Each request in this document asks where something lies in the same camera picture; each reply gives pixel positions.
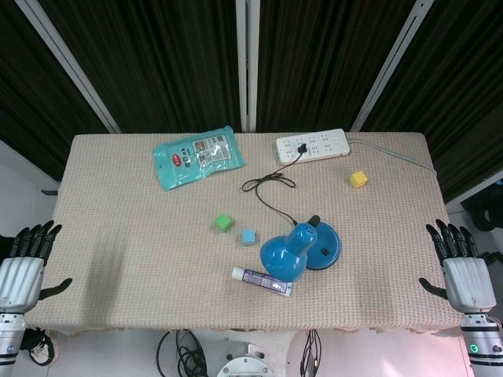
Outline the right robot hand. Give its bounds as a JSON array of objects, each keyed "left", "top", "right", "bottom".
[{"left": 418, "top": 218, "right": 497, "bottom": 314}]

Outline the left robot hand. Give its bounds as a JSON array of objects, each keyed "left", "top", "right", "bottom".
[{"left": 0, "top": 219, "right": 74, "bottom": 315}]

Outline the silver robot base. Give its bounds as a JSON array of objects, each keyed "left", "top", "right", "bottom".
[{"left": 215, "top": 342, "right": 276, "bottom": 377}]

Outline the blue desk lamp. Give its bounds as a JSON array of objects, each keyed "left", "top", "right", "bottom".
[{"left": 259, "top": 214, "right": 342, "bottom": 283}]

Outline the beige woven tablecloth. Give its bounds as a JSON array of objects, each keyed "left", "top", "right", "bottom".
[{"left": 24, "top": 131, "right": 464, "bottom": 335}]

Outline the yellow cube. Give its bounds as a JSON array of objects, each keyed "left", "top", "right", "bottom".
[{"left": 349, "top": 170, "right": 369, "bottom": 189}]

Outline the white power strip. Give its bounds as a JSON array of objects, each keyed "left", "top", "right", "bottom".
[{"left": 274, "top": 128, "right": 351, "bottom": 165}]

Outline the purple white toothpaste tube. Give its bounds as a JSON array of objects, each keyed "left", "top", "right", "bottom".
[{"left": 231, "top": 266, "right": 295, "bottom": 298}]

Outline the teal snack bag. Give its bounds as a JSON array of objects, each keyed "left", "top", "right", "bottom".
[{"left": 152, "top": 125, "right": 247, "bottom": 192}]

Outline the white power strip cable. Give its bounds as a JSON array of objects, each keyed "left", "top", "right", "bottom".
[{"left": 347, "top": 139, "right": 438, "bottom": 176}]

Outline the black cable bundle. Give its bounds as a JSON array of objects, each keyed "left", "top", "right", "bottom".
[
  {"left": 298, "top": 328, "right": 323, "bottom": 377},
  {"left": 156, "top": 329, "right": 208, "bottom": 377}
]

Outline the white curtain frame post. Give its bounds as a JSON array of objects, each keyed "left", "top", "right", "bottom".
[
  {"left": 14, "top": 0, "right": 120, "bottom": 134},
  {"left": 235, "top": 0, "right": 260, "bottom": 133},
  {"left": 351, "top": 0, "right": 435, "bottom": 133}
]

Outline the black power cord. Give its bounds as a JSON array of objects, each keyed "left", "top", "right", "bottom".
[{"left": 240, "top": 144, "right": 310, "bottom": 227}]

